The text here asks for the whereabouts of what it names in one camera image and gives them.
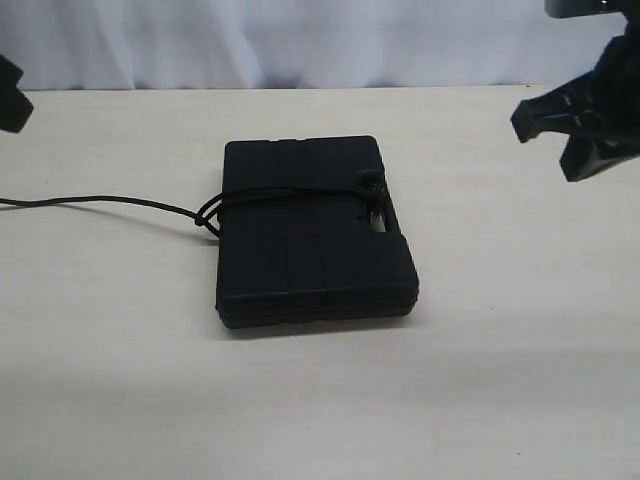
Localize black plastic tool case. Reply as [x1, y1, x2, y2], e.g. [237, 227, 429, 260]
[216, 135, 419, 329]

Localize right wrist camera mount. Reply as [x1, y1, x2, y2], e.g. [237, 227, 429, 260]
[544, 0, 620, 19]

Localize black braided rope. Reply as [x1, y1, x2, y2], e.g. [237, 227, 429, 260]
[0, 182, 386, 241]

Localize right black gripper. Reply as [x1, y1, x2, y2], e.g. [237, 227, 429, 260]
[510, 34, 639, 183]

